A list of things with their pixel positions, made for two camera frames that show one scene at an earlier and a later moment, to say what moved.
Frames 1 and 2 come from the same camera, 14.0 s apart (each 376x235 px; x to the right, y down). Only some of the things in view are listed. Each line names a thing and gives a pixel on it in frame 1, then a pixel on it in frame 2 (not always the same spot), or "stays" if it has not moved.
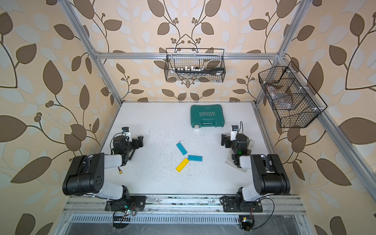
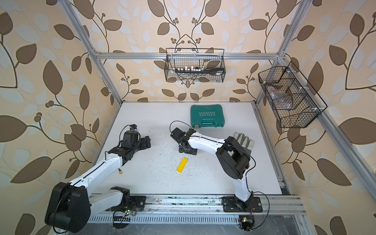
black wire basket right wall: x=291 y=104 stays
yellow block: x=181 y=166 stays
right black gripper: x=224 y=139 -> x=180 y=149
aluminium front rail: x=181 y=205 stays
